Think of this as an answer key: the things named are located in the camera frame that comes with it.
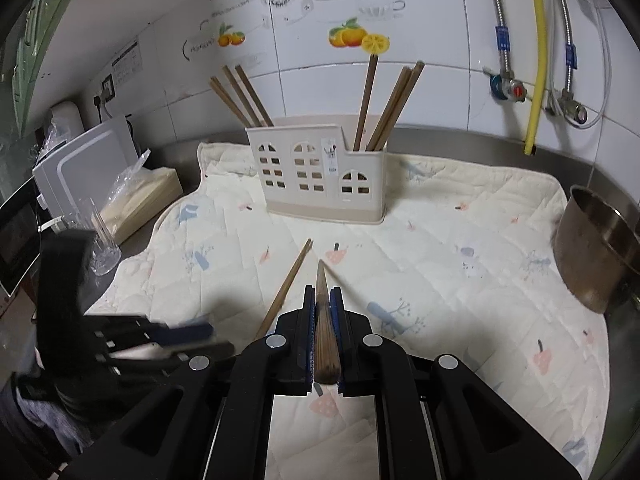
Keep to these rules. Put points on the stainless steel pot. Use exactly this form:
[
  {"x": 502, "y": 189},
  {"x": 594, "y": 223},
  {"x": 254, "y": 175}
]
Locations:
[{"x": 590, "y": 255}]

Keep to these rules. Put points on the black power plug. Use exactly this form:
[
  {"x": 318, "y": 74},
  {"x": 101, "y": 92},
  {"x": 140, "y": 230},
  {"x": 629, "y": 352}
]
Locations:
[{"x": 98, "y": 100}]

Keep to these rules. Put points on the green cabinet frame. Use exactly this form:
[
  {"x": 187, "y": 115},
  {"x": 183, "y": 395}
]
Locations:
[{"x": 40, "y": 35}]

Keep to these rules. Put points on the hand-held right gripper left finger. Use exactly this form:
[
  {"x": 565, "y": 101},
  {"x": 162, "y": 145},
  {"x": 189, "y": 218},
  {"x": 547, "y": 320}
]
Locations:
[{"x": 280, "y": 360}]

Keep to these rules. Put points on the black wall socket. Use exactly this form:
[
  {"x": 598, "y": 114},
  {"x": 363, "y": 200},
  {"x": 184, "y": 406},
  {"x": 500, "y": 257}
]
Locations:
[{"x": 108, "y": 86}]

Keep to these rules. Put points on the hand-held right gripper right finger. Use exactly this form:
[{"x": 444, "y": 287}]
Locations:
[{"x": 365, "y": 360}]

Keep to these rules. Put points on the teapot and fruit wall decal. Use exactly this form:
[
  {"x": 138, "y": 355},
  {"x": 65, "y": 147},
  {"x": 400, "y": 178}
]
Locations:
[{"x": 300, "y": 5}]

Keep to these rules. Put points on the chrome water valve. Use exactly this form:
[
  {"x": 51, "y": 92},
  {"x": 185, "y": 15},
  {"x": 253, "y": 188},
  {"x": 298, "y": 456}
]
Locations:
[{"x": 570, "y": 107}]

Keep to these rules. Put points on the black microwave oven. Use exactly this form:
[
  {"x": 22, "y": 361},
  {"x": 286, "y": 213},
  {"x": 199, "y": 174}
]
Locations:
[{"x": 17, "y": 240}]

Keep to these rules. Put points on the white printed wall label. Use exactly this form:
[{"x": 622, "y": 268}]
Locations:
[{"x": 126, "y": 62}]

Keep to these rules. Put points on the white rounded appliance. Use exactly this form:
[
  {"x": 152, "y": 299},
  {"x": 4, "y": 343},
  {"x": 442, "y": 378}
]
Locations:
[{"x": 64, "y": 122}]

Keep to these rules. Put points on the white countertop appliance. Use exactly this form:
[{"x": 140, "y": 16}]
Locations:
[{"x": 85, "y": 160}]

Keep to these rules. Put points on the beige box in plastic bag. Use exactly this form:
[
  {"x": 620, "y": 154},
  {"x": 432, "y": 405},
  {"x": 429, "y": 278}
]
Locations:
[{"x": 145, "y": 195}]

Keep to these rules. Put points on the clear glass mug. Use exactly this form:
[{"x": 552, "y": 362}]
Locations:
[{"x": 102, "y": 240}]

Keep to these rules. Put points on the brown wooden chopstick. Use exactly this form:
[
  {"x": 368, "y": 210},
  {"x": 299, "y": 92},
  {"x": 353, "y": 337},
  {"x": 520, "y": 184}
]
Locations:
[
  {"x": 255, "y": 96},
  {"x": 232, "y": 105},
  {"x": 402, "y": 105},
  {"x": 244, "y": 97},
  {"x": 285, "y": 290},
  {"x": 327, "y": 325},
  {"x": 394, "y": 107},
  {"x": 386, "y": 107},
  {"x": 364, "y": 102}
]

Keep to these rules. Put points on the cream printed quilted mat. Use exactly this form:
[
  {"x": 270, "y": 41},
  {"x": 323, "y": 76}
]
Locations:
[{"x": 450, "y": 285}]

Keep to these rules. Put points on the beige plastic chopstick holder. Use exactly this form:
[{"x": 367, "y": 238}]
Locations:
[{"x": 310, "y": 185}]

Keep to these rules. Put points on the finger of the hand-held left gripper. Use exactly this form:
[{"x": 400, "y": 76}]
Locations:
[
  {"x": 185, "y": 332},
  {"x": 200, "y": 351}
]

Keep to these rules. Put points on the clear plastic tube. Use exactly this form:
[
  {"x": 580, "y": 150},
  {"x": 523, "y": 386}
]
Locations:
[{"x": 606, "y": 50}]

